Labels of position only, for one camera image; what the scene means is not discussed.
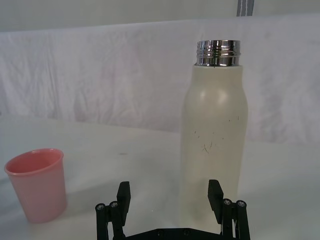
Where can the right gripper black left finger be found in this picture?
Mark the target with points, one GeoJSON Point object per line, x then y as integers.
{"type": "Point", "coordinates": [123, 200]}

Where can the white table cloth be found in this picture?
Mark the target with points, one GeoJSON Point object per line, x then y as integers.
{"type": "Point", "coordinates": [125, 162]}

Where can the pink plastic cup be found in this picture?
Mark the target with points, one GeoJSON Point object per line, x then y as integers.
{"type": "Point", "coordinates": [37, 190]}

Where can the cream vacuum bottle steel neck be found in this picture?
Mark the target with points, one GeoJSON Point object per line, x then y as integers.
{"type": "Point", "coordinates": [215, 112]}

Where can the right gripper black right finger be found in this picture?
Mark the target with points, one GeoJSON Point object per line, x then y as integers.
{"type": "Point", "coordinates": [216, 200]}

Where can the grey striped post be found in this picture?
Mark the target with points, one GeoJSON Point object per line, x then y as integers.
{"type": "Point", "coordinates": [245, 7]}

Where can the white wrinkled backdrop cloth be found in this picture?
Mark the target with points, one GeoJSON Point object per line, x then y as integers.
{"type": "Point", "coordinates": [100, 75]}

